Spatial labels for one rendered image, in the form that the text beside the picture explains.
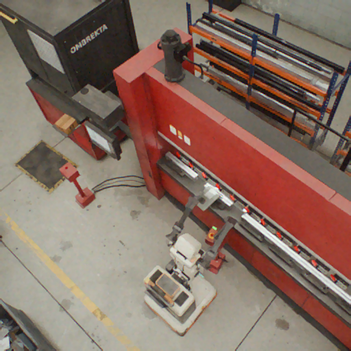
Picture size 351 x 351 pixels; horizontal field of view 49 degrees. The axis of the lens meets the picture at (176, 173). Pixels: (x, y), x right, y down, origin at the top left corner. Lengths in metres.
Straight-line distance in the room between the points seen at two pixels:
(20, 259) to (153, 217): 1.87
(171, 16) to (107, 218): 4.53
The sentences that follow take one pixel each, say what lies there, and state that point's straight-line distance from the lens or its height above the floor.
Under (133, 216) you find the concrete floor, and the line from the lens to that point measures 5.49.
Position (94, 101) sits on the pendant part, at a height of 1.95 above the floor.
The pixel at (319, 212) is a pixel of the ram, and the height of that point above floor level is 2.04.
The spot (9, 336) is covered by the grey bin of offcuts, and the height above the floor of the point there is 0.56.
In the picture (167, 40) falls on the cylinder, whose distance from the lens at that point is 3.39.
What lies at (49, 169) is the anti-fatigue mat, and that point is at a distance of 6.27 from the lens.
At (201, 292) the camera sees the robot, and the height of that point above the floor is 0.28.
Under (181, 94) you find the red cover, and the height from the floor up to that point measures 2.30.
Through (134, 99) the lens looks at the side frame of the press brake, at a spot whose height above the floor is 2.07.
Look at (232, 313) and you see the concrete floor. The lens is 4.96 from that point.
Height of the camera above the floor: 4.84
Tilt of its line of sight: 57 degrees down
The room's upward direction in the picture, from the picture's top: 9 degrees counter-clockwise
